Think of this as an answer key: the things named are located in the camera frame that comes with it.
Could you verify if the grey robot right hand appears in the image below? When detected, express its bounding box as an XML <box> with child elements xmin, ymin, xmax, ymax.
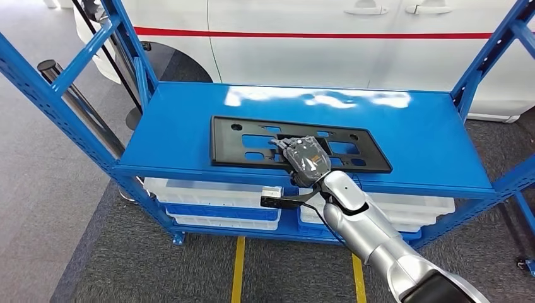
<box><xmin>269</xmin><ymin>135</ymin><xmax>334</xmax><ymax>189</ymax></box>

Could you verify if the black plastic panel part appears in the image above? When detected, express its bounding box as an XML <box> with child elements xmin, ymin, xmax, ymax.
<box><xmin>209</xmin><ymin>116</ymin><xmax>394</xmax><ymax>175</ymax></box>

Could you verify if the blue metal shelf rack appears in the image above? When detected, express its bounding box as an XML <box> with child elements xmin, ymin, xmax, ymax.
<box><xmin>0</xmin><ymin>0</ymin><xmax>535</xmax><ymax>248</ymax></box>

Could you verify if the white car with red stripe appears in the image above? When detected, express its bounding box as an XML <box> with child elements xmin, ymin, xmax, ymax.
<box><xmin>73</xmin><ymin>0</ymin><xmax>535</xmax><ymax>124</ymax></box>

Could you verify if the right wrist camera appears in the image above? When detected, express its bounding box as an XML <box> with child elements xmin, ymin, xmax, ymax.
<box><xmin>259</xmin><ymin>186</ymin><xmax>325</xmax><ymax>210</ymax></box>

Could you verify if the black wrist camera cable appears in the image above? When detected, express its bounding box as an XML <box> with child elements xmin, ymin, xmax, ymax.
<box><xmin>302</xmin><ymin>201</ymin><xmax>348</xmax><ymax>247</ymax></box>

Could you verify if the white car door handle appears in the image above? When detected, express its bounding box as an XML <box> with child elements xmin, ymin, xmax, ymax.
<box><xmin>343</xmin><ymin>0</ymin><xmax>389</xmax><ymax>16</ymax></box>
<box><xmin>404</xmin><ymin>0</ymin><xmax>453</xmax><ymax>15</ymax></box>

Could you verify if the chrome stanchion post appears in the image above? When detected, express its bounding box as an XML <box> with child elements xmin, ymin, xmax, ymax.
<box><xmin>37</xmin><ymin>59</ymin><xmax>139</xmax><ymax>204</ymax></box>
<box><xmin>109</xmin><ymin>25</ymin><xmax>144</xmax><ymax>132</ymax></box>

